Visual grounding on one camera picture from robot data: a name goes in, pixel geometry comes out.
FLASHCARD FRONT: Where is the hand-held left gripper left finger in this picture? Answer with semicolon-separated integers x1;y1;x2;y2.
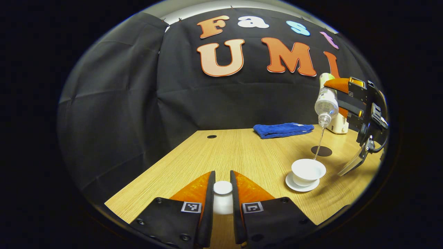
130;170;217;249

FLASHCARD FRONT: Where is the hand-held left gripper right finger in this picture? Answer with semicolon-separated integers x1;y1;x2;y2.
230;170;317;249

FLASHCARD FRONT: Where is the clear water bottle green label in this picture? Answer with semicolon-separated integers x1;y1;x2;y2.
314;73;340;128

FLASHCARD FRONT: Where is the dark round coaster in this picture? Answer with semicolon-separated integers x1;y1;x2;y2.
311;146;333;157

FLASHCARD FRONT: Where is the white teacup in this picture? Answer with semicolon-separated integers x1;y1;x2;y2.
291;158;327;187

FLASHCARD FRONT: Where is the white toaster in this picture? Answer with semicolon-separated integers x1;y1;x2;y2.
327;112;349;135

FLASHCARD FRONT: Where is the white saucer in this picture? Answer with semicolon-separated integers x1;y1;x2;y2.
285;172;320;192

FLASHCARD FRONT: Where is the blue towel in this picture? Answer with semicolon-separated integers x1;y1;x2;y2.
253;122;315;139

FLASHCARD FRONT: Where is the black backdrop cloth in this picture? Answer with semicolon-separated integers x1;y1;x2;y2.
57;8;385;204

